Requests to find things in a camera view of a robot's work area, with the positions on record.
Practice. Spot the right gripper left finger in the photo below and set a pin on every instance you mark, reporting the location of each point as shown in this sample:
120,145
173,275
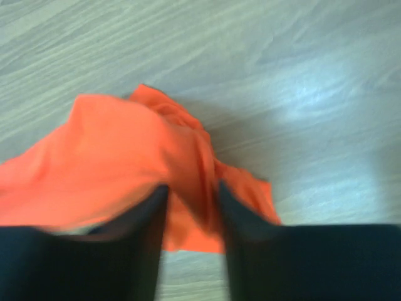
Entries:
118,260

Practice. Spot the orange t shirt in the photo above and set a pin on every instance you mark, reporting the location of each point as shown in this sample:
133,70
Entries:
111,154

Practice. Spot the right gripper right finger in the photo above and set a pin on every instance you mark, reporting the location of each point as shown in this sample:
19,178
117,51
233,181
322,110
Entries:
322,262

